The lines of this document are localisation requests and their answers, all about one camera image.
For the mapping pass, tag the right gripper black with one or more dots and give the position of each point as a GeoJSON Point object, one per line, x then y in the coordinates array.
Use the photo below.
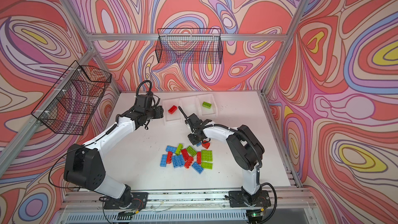
{"type": "Point", "coordinates": [195, 141]}

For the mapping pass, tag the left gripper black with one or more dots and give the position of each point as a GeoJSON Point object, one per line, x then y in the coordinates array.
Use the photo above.
{"type": "Point", "coordinates": [159, 110]}

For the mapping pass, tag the green lego brick narrow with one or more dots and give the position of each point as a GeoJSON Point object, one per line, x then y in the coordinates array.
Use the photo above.
{"type": "Point", "coordinates": [179, 149]}

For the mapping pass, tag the small red lego brick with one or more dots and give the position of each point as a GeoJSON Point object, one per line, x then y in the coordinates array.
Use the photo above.
{"type": "Point", "coordinates": [206, 145]}

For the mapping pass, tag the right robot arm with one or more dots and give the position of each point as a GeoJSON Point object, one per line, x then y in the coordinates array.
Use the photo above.
{"type": "Point", "coordinates": [246, 149]}

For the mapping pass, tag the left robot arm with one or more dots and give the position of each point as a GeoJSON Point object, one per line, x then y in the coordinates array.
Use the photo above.
{"type": "Point", "coordinates": [84, 163]}

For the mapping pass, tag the middle white bin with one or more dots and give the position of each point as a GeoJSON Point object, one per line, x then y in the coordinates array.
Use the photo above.
{"type": "Point", "coordinates": [189, 105]}

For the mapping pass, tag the white bin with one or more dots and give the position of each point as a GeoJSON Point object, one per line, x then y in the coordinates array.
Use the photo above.
{"type": "Point", "coordinates": [204, 112]}
{"type": "Point", "coordinates": [170, 119]}
{"type": "Point", "coordinates": [189, 105]}

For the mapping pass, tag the left white bin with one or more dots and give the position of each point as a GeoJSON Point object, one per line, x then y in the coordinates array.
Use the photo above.
{"type": "Point", "coordinates": [170, 119]}

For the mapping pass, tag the right white bin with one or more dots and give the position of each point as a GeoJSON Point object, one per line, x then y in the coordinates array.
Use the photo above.
{"type": "Point", "coordinates": [204, 112]}

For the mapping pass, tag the green lego brick tilted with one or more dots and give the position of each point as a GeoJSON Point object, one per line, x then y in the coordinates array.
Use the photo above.
{"type": "Point", "coordinates": [191, 151]}

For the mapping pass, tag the red lego brick upright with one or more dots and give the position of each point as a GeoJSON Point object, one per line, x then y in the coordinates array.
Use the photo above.
{"type": "Point", "coordinates": [199, 158]}

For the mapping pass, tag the large green lego brick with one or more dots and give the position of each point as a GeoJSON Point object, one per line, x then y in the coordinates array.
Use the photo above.
{"type": "Point", "coordinates": [206, 155]}

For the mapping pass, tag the green lego brick bottom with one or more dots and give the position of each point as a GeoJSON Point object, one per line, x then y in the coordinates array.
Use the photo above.
{"type": "Point", "coordinates": [207, 165]}

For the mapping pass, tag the blue lego brick bottom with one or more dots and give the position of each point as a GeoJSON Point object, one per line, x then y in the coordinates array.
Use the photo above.
{"type": "Point", "coordinates": [197, 167]}

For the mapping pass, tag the black wire basket back wall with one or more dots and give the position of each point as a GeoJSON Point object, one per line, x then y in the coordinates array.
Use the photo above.
{"type": "Point", "coordinates": [189, 46]}

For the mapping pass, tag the black wire basket wall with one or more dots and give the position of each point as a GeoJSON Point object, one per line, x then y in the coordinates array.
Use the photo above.
{"type": "Point", "coordinates": [69, 105]}
{"type": "Point", "coordinates": [189, 46]}

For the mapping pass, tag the black wire basket left wall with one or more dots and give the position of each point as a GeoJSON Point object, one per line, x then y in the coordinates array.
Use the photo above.
{"type": "Point", "coordinates": [69, 105]}

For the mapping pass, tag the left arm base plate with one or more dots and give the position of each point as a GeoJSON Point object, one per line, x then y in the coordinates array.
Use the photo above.
{"type": "Point", "coordinates": [136, 200]}

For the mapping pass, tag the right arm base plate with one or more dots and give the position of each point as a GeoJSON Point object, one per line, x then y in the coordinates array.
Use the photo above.
{"type": "Point", "coordinates": [241, 198]}

